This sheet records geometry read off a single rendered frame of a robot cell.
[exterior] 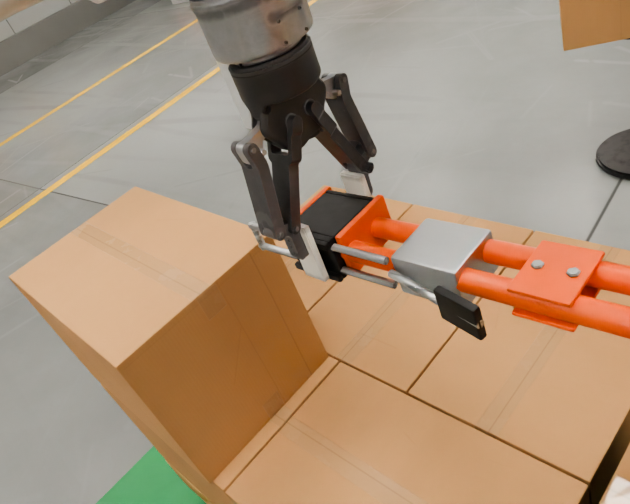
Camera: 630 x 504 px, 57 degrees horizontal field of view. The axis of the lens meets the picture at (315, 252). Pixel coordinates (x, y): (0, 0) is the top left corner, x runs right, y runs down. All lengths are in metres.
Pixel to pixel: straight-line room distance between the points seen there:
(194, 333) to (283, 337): 0.24
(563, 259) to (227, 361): 0.87
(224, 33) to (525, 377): 1.01
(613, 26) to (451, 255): 1.94
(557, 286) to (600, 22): 1.96
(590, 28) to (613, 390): 1.44
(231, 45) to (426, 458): 0.94
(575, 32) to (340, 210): 1.86
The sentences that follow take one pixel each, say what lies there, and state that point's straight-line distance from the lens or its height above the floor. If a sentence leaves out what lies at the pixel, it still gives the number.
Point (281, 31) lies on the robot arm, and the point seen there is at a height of 1.46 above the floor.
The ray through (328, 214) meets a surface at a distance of 0.60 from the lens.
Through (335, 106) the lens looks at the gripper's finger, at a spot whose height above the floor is 1.35.
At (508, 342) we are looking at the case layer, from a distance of 1.38.
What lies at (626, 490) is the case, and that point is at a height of 0.95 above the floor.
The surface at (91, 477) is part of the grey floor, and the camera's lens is 2.41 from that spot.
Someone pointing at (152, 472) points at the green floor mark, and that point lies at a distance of 2.25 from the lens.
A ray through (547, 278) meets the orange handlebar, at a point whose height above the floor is 1.25.
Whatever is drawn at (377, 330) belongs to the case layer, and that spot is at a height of 0.54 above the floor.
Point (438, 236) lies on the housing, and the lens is 0.54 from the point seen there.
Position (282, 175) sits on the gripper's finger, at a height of 1.33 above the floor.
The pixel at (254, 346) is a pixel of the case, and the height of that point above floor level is 0.75.
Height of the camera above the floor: 1.58
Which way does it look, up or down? 35 degrees down
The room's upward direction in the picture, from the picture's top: 23 degrees counter-clockwise
